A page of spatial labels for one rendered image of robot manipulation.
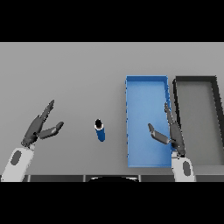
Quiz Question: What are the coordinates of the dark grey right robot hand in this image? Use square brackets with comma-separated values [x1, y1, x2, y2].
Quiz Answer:
[147, 102, 186, 158]

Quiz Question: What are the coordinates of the dark grey bin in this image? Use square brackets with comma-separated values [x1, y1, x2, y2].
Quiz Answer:
[172, 75, 224, 168]

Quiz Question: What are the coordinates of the blue bin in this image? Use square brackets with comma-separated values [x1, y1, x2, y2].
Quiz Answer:
[125, 74, 175, 168]

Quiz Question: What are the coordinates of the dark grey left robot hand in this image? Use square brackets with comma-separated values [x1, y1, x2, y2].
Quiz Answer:
[20, 99, 65, 148]

